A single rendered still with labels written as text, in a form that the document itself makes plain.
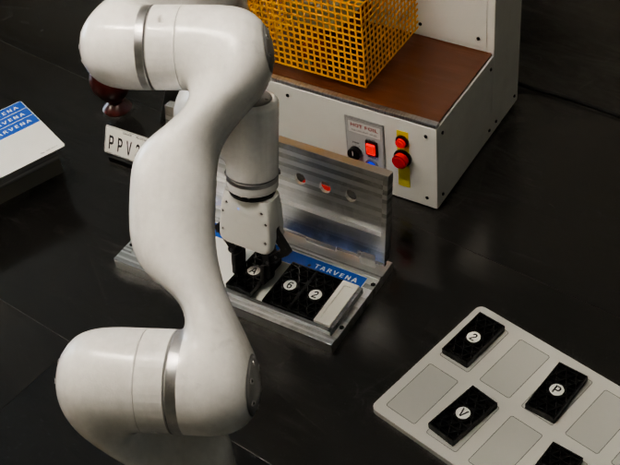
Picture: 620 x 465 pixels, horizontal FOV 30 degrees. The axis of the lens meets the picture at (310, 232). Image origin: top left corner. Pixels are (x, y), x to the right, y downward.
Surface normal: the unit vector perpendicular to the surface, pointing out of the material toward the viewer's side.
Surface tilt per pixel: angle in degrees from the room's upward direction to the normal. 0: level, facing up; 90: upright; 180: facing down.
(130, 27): 29
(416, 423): 0
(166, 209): 41
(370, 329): 0
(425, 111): 0
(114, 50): 62
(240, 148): 78
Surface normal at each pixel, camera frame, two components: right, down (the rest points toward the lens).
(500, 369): -0.09, -0.72
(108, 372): -0.15, -0.25
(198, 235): 0.69, -0.15
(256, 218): -0.43, 0.47
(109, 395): -0.17, 0.13
